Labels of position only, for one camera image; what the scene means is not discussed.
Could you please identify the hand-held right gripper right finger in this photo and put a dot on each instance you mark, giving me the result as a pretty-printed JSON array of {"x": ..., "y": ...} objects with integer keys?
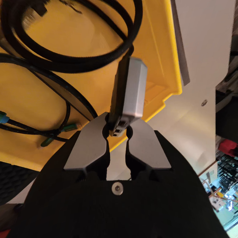
[{"x": 148, "y": 148}]

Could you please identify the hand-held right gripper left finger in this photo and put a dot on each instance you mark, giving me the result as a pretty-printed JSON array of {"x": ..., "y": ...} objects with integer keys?
[{"x": 89, "y": 146}]

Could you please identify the yellow plastic bin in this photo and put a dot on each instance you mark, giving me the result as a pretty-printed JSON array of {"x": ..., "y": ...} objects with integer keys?
[{"x": 74, "y": 33}]

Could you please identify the round desk grommet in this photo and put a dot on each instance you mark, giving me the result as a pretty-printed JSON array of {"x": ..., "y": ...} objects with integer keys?
[{"x": 204, "y": 102}]

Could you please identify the red bag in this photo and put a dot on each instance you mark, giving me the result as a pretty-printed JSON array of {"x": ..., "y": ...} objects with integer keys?
[{"x": 228, "y": 147}]

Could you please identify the black quilted pad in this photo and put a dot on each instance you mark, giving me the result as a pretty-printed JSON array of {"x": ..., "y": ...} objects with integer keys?
[{"x": 14, "y": 182}]

